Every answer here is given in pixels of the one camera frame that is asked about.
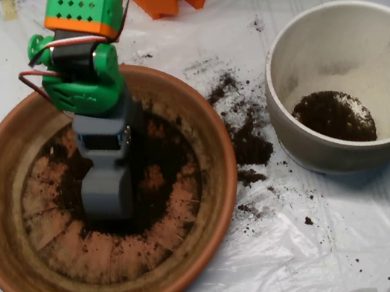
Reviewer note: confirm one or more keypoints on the grey gripper with motor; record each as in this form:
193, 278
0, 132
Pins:
100, 141

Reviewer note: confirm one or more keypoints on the dark soil heap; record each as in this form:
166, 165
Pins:
70, 202

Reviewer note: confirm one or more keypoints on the dark soil layer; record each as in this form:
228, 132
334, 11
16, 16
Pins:
326, 119

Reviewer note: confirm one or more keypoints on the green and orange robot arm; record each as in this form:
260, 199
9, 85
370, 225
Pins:
81, 14

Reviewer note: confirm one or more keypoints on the spilled dark soil patch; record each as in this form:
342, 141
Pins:
252, 151

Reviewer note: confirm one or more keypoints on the terracotta plant pot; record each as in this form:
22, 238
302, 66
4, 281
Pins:
2, 233

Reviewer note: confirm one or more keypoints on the white ceramic pot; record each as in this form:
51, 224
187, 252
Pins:
318, 162

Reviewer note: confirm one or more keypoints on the beige masking tape strip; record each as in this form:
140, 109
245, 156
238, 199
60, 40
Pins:
9, 10

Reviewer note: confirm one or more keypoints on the clear plastic sheet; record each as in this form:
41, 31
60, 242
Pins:
347, 240

